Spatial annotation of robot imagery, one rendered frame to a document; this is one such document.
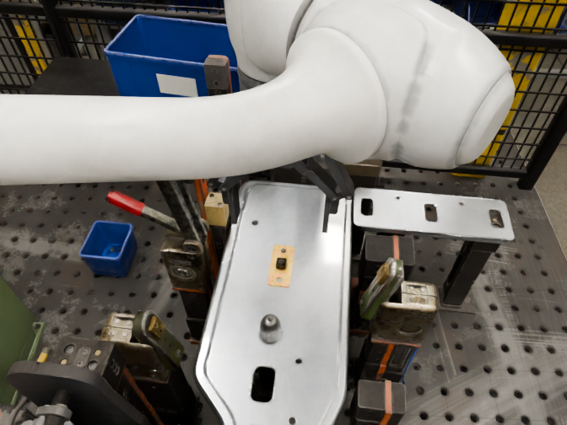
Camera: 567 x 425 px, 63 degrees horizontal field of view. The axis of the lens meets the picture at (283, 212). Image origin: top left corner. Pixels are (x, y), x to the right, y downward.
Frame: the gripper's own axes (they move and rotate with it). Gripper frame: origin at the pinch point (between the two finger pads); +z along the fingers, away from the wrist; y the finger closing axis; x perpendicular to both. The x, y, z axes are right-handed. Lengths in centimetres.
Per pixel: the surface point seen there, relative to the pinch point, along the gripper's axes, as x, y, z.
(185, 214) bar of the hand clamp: -1.8, -14.1, -0.5
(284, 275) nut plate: -2.1, 1.0, 12.8
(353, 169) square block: 23.4, 11.8, 11.6
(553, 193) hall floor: 125, 119, 114
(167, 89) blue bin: 35.6, -28.8, 4.7
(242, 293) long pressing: -6.2, -5.5, 13.1
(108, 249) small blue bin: 19, -47, 43
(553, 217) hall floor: 109, 115, 113
